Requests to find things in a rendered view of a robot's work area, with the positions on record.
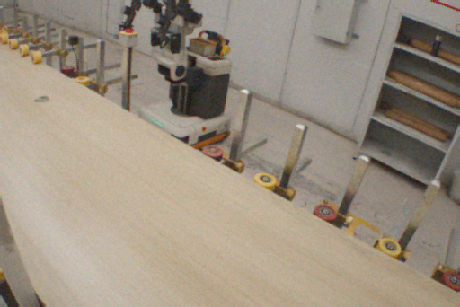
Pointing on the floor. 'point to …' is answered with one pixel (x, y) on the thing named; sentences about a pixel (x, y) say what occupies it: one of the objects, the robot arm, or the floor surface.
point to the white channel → (15, 271)
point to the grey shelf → (414, 102)
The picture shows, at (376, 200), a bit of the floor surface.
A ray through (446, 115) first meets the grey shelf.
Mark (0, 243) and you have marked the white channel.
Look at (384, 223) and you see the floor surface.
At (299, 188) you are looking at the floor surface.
